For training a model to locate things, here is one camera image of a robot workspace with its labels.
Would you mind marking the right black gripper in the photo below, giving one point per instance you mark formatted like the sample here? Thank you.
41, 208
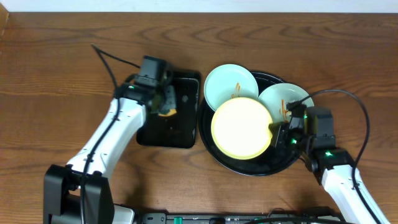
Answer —
278, 139

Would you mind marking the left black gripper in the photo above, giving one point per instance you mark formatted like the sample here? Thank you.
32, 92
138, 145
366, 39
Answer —
168, 98

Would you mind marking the orange green scrub sponge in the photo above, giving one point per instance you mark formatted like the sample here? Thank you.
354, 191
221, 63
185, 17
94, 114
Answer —
168, 102

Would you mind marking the pale green plate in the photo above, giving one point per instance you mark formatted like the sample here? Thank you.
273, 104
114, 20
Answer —
276, 97

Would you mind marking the yellow plate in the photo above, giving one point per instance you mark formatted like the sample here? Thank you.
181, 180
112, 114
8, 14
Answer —
240, 128

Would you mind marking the light blue plate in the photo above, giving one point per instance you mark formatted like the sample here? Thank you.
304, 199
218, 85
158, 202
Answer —
229, 81

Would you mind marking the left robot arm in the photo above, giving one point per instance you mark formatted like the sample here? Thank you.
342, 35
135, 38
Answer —
79, 192

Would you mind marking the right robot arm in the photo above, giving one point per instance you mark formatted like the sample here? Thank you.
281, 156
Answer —
334, 169

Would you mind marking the round black tray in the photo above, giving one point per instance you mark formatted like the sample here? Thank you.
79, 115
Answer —
263, 165

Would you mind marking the black rectangular tray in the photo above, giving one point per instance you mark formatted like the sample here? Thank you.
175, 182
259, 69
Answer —
178, 130

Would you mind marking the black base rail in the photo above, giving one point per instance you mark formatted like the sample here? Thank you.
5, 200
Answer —
277, 215

